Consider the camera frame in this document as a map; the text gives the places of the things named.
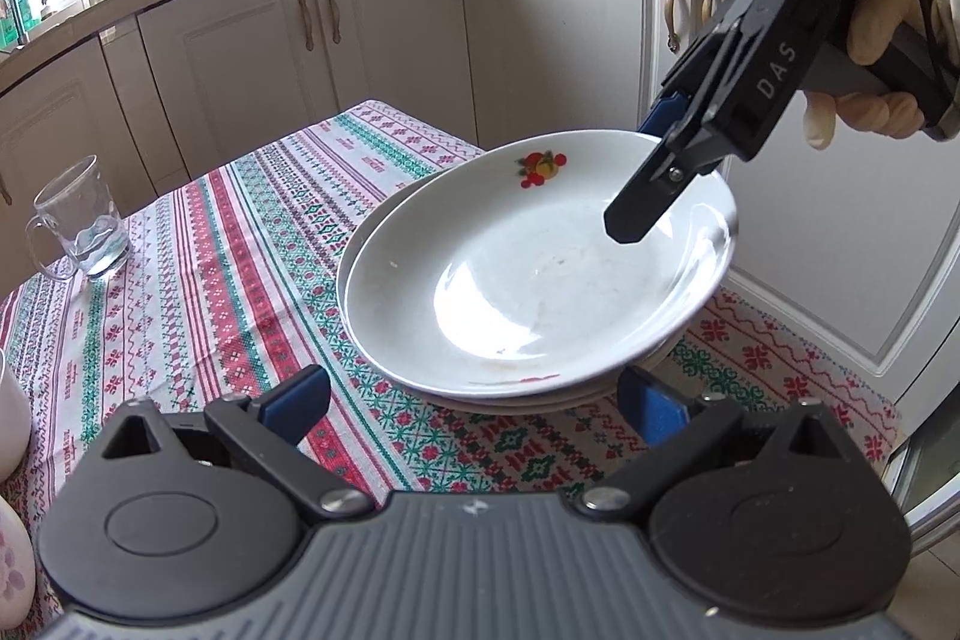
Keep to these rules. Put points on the white ceramic bowl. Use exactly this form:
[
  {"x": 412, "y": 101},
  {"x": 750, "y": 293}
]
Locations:
[{"x": 11, "y": 415}]

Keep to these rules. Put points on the clear glass mug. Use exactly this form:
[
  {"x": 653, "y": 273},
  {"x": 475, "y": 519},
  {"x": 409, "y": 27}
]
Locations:
[{"x": 82, "y": 212}]

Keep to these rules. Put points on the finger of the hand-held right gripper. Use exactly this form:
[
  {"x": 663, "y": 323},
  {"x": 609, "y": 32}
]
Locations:
[
  {"x": 634, "y": 212},
  {"x": 664, "y": 115}
]

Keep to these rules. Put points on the green dish soap bottle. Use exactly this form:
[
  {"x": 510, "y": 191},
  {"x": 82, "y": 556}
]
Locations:
[{"x": 11, "y": 6}]

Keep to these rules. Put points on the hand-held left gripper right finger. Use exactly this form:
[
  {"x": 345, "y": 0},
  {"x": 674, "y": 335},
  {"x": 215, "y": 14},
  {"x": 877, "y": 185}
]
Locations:
[{"x": 656, "y": 404}]

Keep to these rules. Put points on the row of white cabinet doors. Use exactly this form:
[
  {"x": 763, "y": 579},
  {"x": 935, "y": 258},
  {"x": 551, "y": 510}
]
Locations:
[{"x": 225, "y": 55}]

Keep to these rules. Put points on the striped patterned tablecloth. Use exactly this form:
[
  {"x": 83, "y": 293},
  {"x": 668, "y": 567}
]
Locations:
[{"x": 225, "y": 280}]

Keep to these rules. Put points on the person's right hand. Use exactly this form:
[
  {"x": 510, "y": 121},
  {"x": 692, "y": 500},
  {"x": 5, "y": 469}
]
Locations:
[{"x": 885, "y": 10}]

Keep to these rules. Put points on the white plate with fruit print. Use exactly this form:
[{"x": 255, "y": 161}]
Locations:
[
  {"x": 487, "y": 280},
  {"x": 346, "y": 291},
  {"x": 525, "y": 410}
]

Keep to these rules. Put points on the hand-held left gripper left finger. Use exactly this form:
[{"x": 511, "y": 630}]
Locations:
[{"x": 296, "y": 400}]

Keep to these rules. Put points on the white bowl with floral print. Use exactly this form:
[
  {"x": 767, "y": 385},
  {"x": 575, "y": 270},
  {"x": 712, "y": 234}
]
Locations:
[{"x": 13, "y": 572}]

